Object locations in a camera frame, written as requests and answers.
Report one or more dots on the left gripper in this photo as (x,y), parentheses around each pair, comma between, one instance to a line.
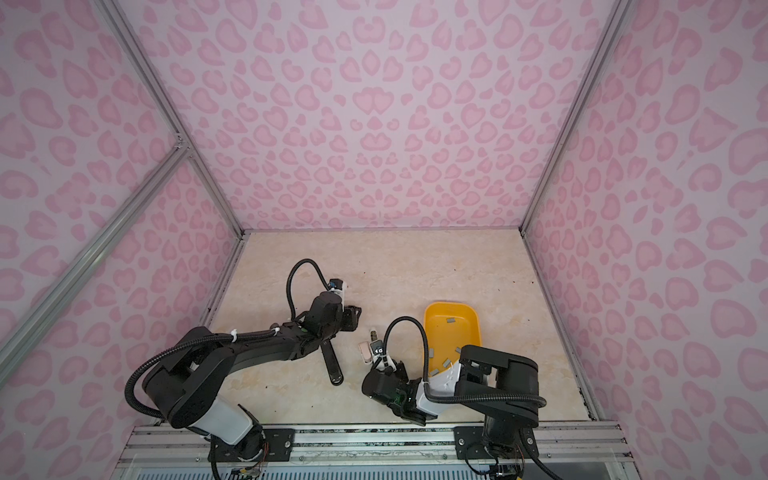
(352,316)

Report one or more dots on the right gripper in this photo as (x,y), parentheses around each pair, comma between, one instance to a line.
(399,372)

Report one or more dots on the pink mini stapler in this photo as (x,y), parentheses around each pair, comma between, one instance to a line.
(365,351)

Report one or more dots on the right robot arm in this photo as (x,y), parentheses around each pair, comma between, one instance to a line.
(503,387)

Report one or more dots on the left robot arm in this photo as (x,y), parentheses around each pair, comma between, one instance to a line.
(181,384)

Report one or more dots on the yellow plastic tray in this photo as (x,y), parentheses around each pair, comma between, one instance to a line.
(449,327)

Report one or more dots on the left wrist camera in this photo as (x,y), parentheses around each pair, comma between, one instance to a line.
(338,287)

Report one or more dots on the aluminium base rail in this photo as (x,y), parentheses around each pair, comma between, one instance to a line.
(571,449)

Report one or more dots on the diagonal aluminium frame bar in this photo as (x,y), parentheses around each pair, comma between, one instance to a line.
(40,318)

